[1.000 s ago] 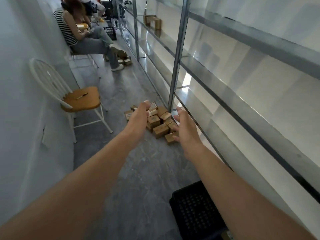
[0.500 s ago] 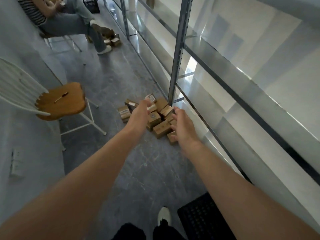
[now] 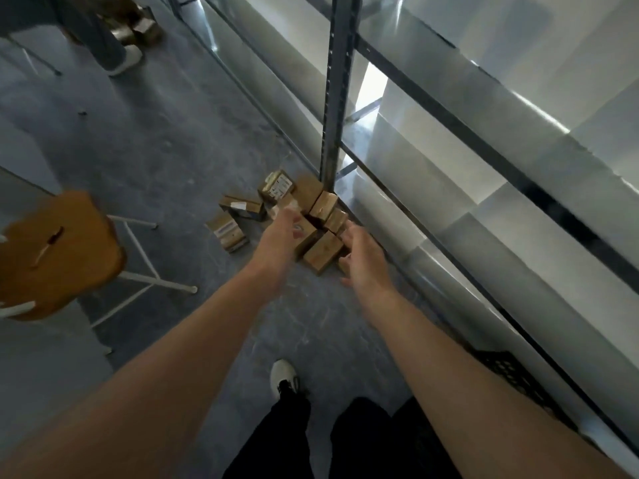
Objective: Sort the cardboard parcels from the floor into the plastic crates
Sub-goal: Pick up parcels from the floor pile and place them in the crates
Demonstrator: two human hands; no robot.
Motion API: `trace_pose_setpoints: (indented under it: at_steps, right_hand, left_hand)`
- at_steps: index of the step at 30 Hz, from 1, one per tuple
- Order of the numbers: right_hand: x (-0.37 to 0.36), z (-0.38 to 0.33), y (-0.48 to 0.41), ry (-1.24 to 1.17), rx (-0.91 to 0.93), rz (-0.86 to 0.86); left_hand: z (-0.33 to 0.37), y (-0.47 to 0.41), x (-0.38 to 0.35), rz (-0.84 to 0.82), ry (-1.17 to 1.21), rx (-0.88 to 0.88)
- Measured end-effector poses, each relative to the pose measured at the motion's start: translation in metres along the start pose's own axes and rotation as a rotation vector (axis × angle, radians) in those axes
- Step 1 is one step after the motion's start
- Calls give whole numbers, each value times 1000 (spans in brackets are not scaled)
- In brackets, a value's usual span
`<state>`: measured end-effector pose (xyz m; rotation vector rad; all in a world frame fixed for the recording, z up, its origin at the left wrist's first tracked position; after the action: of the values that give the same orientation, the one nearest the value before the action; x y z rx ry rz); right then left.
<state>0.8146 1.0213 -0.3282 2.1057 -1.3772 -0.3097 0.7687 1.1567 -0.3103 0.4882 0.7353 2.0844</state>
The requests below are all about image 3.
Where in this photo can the person's right forearm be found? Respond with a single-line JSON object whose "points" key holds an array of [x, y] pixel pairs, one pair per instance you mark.
{"points": [[469, 384]]}

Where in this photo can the person's black trousers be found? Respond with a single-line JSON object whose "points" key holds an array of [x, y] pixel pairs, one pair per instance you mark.
{"points": [[359, 438]]}

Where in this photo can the person's right thumb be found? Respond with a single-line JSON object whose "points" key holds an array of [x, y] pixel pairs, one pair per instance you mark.
{"points": [[348, 281]]}

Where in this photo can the grey metal shelf rack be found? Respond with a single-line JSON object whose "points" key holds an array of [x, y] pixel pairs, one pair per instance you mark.
{"points": [[479, 159]]}

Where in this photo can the person's white shoe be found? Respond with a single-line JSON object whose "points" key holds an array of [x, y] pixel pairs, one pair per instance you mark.
{"points": [[282, 375]]}

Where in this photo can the pile of small cardboard boxes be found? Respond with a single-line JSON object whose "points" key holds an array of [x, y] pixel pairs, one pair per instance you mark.
{"points": [[319, 244]]}

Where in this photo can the person's left fingers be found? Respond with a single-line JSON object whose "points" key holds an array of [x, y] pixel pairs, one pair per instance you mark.
{"points": [[290, 219]]}

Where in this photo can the person's left forearm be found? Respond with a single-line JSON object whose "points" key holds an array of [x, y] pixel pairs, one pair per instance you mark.
{"points": [[149, 379]]}

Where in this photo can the person's right hand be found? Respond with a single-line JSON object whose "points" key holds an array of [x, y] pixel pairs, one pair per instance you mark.
{"points": [[368, 266]]}

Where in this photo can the heap of brown cartons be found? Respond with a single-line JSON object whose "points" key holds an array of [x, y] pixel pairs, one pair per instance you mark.
{"points": [[137, 22]]}

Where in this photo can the wooden stool with white legs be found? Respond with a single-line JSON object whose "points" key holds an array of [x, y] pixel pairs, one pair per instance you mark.
{"points": [[60, 249]]}

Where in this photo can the person's left hand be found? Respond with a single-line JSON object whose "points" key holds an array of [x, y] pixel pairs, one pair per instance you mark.
{"points": [[276, 244]]}

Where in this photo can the black plastic crate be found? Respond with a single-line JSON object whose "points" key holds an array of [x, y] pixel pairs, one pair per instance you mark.
{"points": [[519, 381]]}

